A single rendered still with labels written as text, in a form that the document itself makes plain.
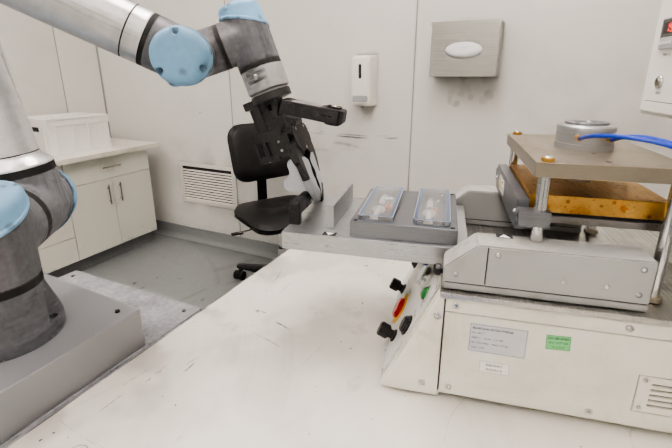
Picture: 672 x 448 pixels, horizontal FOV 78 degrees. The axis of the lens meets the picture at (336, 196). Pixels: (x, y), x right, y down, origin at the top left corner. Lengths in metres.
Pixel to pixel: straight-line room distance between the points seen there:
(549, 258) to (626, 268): 0.09
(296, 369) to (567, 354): 0.40
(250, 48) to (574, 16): 1.69
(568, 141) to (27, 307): 0.83
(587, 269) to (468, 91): 1.68
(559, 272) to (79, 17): 0.69
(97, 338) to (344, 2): 2.03
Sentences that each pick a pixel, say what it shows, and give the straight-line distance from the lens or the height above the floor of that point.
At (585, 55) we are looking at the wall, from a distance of 2.19.
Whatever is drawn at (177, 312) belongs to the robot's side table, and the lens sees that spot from 0.94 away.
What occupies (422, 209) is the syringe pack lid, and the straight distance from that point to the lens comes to 0.69.
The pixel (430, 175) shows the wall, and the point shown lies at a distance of 2.30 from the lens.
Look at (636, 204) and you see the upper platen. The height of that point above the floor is 1.05.
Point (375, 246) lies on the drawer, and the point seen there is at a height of 0.96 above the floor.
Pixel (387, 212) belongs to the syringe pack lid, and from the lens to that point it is 0.67.
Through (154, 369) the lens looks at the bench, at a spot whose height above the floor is 0.75.
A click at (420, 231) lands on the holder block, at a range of 0.64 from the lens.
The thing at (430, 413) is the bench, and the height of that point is 0.75.
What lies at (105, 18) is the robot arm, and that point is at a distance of 0.64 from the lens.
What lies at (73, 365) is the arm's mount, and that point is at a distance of 0.78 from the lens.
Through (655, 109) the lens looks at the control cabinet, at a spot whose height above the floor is 1.16.
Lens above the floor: 1.22
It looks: 17 degrees down
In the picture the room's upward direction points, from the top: straight up
